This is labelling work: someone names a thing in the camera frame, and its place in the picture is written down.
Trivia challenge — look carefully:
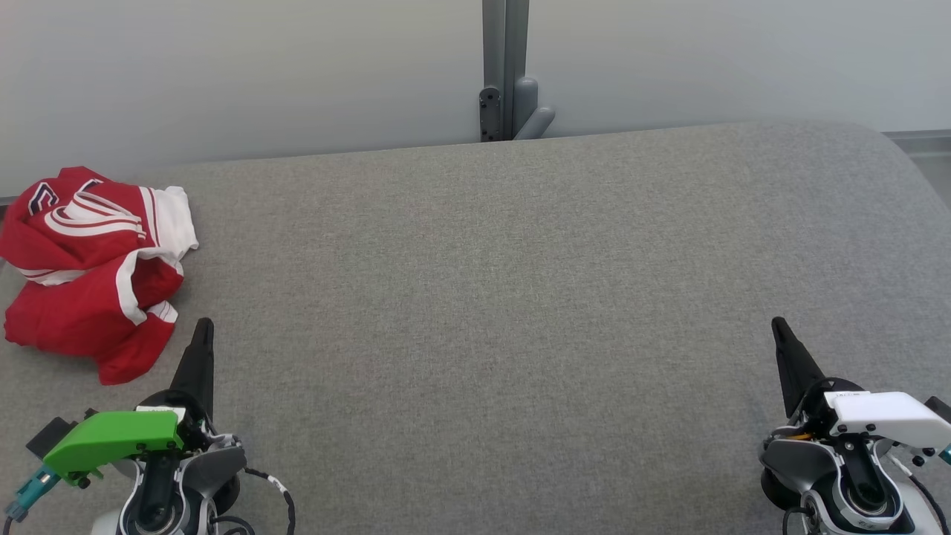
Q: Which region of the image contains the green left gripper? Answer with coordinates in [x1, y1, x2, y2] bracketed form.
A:
[43, 318, 215, 484]

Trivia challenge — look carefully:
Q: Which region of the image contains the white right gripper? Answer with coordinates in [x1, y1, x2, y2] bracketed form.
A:
[770, 317, 951, 450]

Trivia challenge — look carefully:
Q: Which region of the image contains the red shorts white stripe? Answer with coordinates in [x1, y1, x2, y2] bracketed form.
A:
[4, 249, 185, 386]

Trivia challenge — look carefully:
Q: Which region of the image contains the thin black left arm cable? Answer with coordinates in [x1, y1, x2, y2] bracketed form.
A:
[212, 464, 298, 535]

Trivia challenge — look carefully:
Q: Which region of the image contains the left camera cable teal plug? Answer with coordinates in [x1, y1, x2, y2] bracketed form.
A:
[4, 468, 60, 525]

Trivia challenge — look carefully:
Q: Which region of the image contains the perforated metal bracket plate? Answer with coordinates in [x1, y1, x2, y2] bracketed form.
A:
[479, 87, 502, 143]

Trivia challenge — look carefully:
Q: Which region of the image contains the grey metal post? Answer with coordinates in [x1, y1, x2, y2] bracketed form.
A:
[481, 0, 530, 142]

